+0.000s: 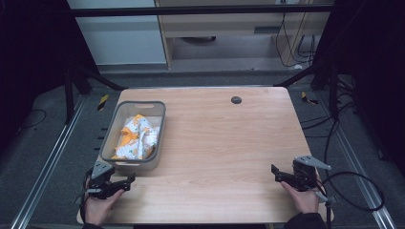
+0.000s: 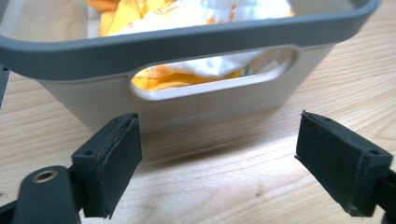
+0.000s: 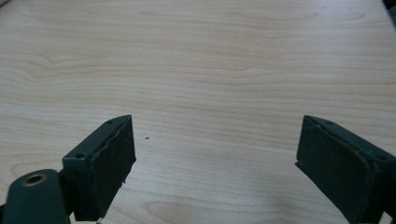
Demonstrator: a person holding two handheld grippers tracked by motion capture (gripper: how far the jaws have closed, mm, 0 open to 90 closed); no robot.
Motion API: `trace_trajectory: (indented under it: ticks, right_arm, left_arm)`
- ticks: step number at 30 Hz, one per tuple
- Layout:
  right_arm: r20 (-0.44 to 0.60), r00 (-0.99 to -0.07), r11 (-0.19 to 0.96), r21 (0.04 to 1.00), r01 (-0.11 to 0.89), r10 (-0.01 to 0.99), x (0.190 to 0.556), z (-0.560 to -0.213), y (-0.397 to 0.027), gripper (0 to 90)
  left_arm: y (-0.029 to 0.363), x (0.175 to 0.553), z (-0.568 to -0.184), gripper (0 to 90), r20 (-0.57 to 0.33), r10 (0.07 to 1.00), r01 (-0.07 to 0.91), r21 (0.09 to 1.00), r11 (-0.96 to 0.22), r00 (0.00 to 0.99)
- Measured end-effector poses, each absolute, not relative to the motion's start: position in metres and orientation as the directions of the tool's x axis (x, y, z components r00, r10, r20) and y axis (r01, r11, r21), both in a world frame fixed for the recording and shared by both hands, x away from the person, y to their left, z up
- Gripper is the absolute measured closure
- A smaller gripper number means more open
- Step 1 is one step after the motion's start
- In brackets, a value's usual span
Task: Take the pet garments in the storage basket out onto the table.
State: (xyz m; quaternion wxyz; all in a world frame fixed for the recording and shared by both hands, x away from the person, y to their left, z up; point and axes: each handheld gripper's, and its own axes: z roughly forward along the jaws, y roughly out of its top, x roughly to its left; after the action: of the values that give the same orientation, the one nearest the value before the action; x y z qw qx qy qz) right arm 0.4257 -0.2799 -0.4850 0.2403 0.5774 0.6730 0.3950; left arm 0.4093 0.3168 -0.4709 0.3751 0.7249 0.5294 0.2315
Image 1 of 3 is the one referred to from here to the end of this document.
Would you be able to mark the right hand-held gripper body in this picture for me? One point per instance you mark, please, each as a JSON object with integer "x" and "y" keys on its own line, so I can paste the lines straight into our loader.
{"x": 306, "y": 173}

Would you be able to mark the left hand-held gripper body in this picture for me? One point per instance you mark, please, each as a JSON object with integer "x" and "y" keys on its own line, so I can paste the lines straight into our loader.
{"x": 101, "y": 178}

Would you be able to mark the grey plastic basket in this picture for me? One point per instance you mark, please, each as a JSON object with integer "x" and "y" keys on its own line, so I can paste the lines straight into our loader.
{"x": 108, "y": 152}

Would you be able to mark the orange and white patterned cloth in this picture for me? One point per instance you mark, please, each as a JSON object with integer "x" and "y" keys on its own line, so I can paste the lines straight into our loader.
{"x": 138, "y": 136}

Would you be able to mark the person's right hand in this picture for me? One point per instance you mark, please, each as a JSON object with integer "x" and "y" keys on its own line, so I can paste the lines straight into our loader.
{"x": 302, "y": 200}

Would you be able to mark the person's left hand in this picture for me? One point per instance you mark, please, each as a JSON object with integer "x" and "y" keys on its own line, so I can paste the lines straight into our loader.
{"x": 98, "y": 208}

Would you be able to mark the yellow and black tape piece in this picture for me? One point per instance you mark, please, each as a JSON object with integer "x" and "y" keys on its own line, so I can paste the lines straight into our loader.
{"x": 308, "y": 98}
{"x": 102, "y": 102}

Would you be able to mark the round grey table grommet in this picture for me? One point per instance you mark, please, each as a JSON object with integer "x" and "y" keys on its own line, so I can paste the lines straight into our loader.
{"x": 236, "y": 100}

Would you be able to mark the black metal stand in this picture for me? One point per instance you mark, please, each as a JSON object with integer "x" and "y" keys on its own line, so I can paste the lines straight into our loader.
{"x": 332, "y": 92}
{"x": 68, "y": 98}

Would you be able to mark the black curtain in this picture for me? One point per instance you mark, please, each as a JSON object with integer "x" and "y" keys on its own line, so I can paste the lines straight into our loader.
{"x": 31, "y": 57}
{"x": 372, "y": 63}

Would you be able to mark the white cabinet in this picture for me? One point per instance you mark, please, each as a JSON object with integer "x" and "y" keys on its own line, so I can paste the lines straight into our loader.
{"x": 121, "y": 38}

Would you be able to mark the light wooden cabinet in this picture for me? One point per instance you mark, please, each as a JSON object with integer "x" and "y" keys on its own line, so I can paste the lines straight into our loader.
{"x": 223, "y": 25}

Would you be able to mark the aluminium floor rail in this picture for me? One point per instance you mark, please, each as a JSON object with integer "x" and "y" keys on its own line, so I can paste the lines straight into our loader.
{"x": 356, "y": 165}
{"x": 47, "y": 165}

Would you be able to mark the black horizontal frame bar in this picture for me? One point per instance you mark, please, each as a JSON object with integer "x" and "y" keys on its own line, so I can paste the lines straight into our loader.
{"x": 191, "y": 11}

